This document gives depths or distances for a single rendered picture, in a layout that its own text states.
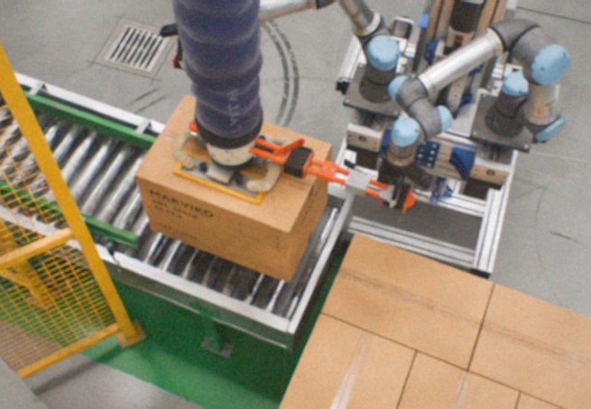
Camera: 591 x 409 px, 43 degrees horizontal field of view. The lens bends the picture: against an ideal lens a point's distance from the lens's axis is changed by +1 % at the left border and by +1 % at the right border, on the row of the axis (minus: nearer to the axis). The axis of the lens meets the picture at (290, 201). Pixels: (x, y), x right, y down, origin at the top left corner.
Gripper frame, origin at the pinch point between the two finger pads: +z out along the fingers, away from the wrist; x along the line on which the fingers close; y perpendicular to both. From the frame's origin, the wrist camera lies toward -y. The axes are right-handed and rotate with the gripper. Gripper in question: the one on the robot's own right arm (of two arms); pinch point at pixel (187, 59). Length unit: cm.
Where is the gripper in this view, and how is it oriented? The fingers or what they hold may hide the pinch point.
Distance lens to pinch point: 280.7
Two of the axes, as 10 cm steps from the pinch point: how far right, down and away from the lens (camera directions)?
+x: 3.9, -7.8, 4.8
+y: 9.2, 3.4, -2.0
